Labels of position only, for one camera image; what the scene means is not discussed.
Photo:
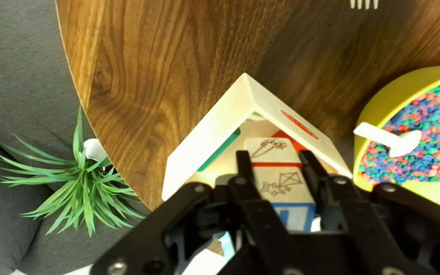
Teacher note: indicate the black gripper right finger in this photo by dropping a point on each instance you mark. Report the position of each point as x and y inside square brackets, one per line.
[382, 229]

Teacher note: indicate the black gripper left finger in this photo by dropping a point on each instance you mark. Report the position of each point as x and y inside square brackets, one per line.
[260, 229]

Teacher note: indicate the blue faced wooden toy block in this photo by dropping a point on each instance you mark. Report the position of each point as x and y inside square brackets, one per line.
[293, 217]

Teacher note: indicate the kite print wooden toy block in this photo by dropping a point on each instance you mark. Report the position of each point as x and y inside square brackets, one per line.
[275, 153]

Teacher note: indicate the white plastic spoon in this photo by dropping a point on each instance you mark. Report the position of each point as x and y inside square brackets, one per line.
[397, 139]

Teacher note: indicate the white milk carton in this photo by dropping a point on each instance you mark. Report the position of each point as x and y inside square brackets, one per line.
[205, 137]

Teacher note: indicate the colourful gravel filling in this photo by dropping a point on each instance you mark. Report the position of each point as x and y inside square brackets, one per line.
[434, 122]

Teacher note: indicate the yellow bowl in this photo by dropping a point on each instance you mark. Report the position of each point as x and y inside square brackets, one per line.
[377, 107]

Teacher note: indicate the round dark wooden table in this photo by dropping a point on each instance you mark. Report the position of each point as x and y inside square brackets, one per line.
[179, 66]

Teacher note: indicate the green plant in white pot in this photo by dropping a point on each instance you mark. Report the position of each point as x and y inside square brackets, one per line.
[83, 188]

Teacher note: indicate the pale wooden fork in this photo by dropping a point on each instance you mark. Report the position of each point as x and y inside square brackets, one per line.
[364, 3]

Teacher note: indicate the dark grey sofa with plant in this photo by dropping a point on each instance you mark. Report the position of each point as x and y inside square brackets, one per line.
[11, 76]

